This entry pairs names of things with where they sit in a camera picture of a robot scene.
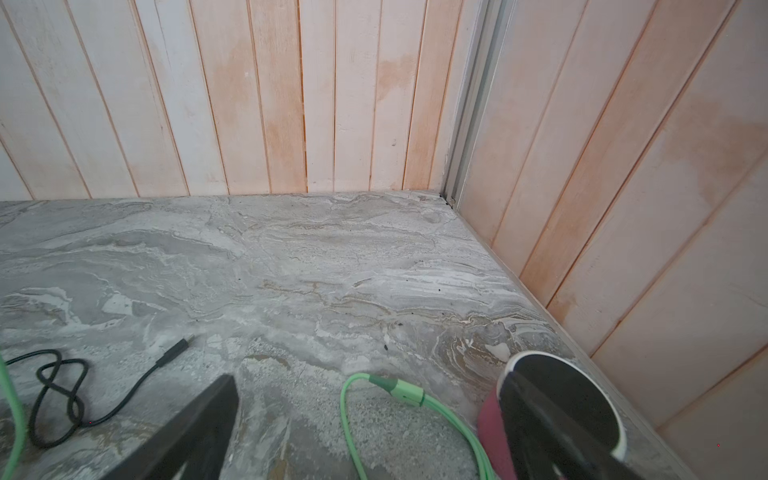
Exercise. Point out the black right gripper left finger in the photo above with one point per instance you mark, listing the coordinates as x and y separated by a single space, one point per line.
193 444

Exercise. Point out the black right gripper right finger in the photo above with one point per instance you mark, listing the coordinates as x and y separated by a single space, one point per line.
545 443

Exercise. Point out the pink cylinder speaker black top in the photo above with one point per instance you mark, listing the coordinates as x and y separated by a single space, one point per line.
570 388

